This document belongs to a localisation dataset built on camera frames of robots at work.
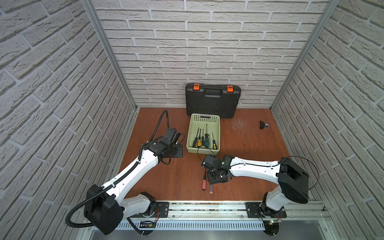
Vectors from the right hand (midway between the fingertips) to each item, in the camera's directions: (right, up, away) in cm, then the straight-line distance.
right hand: (212, 179), depth 81 cm
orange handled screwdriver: (-7, +18, +16) cm, 26 cm away
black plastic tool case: (+2, +47, +16) cm, 50 cm away
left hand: (-17, +17, -1) cm, 25 cm away
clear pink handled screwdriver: (0, -5, 0) cm, 5 cm away
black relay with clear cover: (+41, +30, +28) cm, 58 cm away
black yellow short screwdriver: (+3, +17, +14) cm, 22 cm away
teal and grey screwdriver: (-2, +20, +17) cm, 26 cm away
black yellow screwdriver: (-10, +18, +15) cm, 25 cm away
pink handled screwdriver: (-4, -1, +1) cm, 5 cm away
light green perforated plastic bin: (+1, +31, +27) cm, 41 cm away
